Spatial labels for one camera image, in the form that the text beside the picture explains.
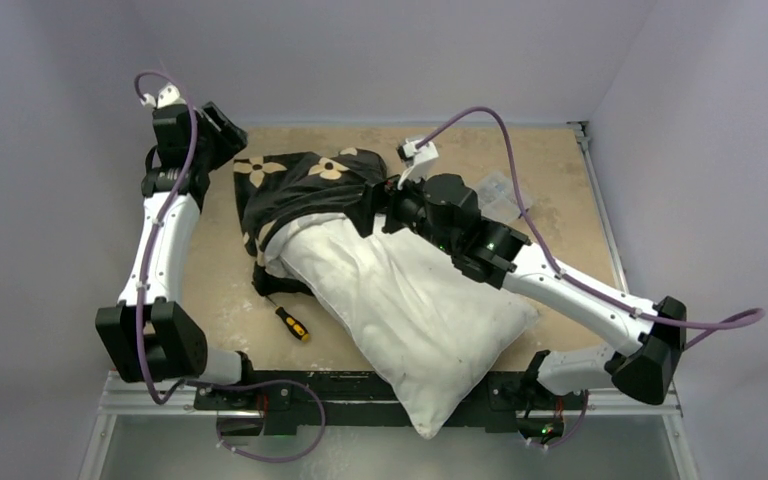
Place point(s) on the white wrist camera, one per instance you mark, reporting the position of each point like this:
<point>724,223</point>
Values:
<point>168,95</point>
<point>418,157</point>

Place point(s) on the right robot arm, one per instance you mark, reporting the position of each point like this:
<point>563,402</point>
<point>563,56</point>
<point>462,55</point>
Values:
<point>643,340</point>

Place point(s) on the white pillow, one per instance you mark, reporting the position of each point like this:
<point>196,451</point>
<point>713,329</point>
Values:
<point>425,328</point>

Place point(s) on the black yellow screwdriver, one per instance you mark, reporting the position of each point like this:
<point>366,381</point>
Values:
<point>291,322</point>

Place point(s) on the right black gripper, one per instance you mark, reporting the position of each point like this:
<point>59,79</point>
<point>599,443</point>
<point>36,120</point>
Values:
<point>392,206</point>

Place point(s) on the clear plastic screw box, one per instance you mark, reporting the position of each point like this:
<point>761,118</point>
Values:
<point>497,199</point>

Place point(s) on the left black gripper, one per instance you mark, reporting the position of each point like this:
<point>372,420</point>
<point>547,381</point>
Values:
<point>230,140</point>

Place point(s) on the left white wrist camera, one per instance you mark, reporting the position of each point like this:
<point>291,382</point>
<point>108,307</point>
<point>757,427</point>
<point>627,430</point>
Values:
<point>168,95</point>

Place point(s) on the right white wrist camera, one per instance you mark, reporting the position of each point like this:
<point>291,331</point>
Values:
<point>418,157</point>

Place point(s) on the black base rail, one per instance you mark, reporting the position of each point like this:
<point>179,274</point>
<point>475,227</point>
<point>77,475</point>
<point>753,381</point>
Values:
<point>364,399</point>

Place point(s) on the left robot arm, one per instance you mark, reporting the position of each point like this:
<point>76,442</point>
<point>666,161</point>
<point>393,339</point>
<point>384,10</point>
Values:
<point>148,314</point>

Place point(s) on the black floral pillowcase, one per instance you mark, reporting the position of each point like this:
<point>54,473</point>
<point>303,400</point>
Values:
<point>273,190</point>

